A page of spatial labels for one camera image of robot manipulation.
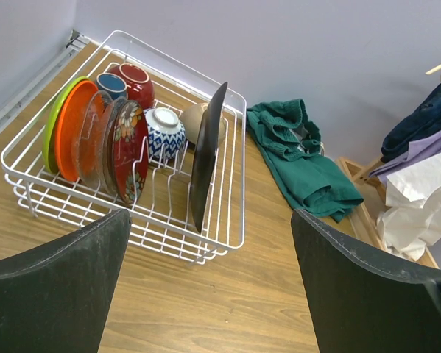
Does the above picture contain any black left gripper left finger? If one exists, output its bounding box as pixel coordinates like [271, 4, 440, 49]
[0, 210, 132, 352]

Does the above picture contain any white t-shirt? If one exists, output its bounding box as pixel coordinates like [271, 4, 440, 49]
[376, 153, 441, 261]

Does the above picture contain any aluminium table rail frame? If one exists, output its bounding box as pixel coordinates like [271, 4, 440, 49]
[0, 30, 91, 134]

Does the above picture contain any blue white patterned bowl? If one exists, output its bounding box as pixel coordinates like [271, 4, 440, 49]
[144, 107, 186, 160]

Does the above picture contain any red floral round plate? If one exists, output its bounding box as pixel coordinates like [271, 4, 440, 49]
[112, 100, 149, 205]

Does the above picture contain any green hooded garment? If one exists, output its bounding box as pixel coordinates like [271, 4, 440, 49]
[247, 99, 364, 222]

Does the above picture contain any blue mug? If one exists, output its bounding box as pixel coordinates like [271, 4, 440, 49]
[95, 72, 128, 100]

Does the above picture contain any green round plate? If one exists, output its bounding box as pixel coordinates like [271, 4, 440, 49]
[42, 76, 89, 174]

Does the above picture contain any red bowl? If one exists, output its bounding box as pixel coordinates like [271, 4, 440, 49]
[107, 63, 155, 110]

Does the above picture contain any white wire dish rack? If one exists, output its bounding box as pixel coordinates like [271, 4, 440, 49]
[0, 30, 247, 264]

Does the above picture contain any purple shirt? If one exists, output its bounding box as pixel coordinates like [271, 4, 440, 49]
[369, 130, 441, 185]

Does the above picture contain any black square floral plate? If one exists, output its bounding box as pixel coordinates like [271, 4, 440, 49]
[190, 82, 228, 233]

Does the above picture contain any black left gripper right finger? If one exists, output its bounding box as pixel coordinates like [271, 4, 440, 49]
[291, 210, 441, 352]

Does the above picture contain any navy blue garment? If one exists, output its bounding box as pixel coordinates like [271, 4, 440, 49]
[381, 83, 441, 163]

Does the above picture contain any orange round plate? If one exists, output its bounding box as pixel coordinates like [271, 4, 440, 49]
[54, 76, 97, 182]

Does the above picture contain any wooden clothes rack frame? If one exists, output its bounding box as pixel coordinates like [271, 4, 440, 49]
[335, 156, 440, 269]

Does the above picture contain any clear glass plate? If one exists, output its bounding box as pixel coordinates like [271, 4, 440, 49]
[72, 90, 127, 196]

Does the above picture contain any beige ceramic bowl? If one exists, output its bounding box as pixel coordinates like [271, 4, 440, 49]
[180, 103, 227, 145]

